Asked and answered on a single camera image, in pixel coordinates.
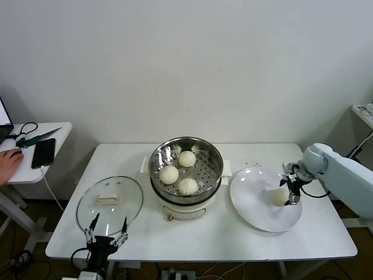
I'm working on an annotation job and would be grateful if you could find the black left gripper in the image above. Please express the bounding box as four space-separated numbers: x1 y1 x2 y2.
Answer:
83 212 129 273

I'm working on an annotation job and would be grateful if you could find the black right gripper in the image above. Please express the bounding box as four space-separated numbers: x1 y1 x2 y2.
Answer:
279 171 304 208

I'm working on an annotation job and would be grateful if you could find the white steamed baozi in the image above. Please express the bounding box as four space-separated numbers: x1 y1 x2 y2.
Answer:
177 177 199 195
178 150 196 168
159 166 180 185
272 188 290 207

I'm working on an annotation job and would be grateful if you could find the glass lid with cream handle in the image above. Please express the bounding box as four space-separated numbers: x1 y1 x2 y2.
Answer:
76 175 144 237

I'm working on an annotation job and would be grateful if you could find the stainless steel steamer basket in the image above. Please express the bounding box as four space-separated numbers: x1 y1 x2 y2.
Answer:
141 136 233 205

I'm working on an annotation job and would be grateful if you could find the person's bare hand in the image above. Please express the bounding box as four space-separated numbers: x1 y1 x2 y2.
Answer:
0 148 25 186

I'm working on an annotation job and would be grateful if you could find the white round plate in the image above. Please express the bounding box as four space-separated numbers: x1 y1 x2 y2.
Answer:
230 168 303 233

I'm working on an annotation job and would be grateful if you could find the cream electric cooker base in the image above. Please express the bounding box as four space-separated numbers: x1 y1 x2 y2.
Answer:
150 174 230 222

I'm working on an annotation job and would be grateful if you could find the black smartphone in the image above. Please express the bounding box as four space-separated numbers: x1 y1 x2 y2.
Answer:
31 138 57 170

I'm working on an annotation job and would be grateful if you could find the white shelf table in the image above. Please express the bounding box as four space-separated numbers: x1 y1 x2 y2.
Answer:
351 103 373 129

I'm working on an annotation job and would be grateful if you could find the white side table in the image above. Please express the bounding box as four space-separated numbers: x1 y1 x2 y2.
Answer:
0 121 73 254

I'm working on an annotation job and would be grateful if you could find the black laptop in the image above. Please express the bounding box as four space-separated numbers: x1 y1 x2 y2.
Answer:
0 96 15 144

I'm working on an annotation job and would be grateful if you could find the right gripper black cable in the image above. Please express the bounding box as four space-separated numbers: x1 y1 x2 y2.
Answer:
300 180 332 199

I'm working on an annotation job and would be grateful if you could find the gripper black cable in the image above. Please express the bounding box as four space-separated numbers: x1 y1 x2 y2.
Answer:
70 247 90 271
300 180 332 199

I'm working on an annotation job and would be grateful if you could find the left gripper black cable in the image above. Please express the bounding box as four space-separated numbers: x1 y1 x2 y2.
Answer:
70 247 90 271

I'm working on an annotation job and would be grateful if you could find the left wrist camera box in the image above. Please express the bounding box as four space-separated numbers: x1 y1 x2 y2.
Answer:
78 270 105 280

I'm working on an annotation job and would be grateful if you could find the white charging cable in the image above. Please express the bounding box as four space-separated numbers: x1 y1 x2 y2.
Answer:
40 166 65 212

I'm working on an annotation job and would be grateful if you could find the black wall power cable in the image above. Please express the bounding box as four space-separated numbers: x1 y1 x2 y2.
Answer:
346 136 373 160

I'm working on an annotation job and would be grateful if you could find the white floor cable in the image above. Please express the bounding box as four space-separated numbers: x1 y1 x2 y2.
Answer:
200 262 247 279

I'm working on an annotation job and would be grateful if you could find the black floor cable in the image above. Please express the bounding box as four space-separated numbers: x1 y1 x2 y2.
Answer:
10 249 52 280

